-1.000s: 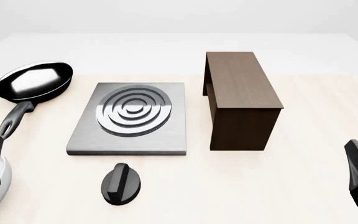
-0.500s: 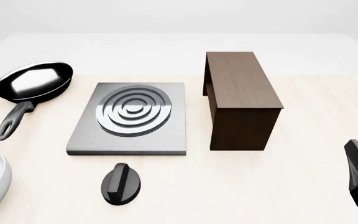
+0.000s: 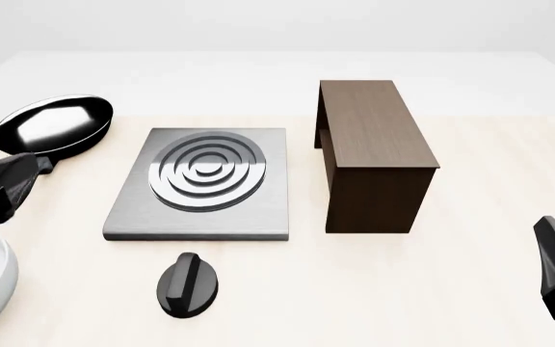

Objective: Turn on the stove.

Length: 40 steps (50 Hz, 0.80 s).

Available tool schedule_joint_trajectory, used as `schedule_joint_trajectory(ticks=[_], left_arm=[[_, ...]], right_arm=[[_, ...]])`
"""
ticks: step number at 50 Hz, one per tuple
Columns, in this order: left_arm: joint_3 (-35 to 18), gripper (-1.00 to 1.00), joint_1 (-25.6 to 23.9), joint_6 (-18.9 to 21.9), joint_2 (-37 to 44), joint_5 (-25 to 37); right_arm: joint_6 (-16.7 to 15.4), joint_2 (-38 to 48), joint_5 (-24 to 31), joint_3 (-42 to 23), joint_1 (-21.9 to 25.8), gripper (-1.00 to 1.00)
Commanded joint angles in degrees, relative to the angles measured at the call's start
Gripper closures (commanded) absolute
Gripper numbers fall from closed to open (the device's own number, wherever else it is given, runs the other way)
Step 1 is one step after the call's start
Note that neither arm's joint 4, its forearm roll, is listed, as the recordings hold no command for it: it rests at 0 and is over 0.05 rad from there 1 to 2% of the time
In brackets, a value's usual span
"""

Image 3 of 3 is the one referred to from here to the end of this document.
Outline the black frying pan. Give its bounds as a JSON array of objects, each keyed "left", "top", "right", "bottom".
[{"left": 0, "top": 93, "right": 115, "bottom": 176}]

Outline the round black stove knob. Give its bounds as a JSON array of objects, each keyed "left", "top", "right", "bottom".
[{"left": 156, "top": 252, "right": 220, "bottom": 320}]

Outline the flat grey stove plate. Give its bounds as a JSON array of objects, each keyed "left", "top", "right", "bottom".
[{"left": 101, "top": 127, "right": 290, "bottom": 243}]

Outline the dark brown wooden cabinet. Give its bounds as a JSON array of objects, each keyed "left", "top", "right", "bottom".
[{"left": 313, "top": 79, "right": 441, "bottom": 235}]

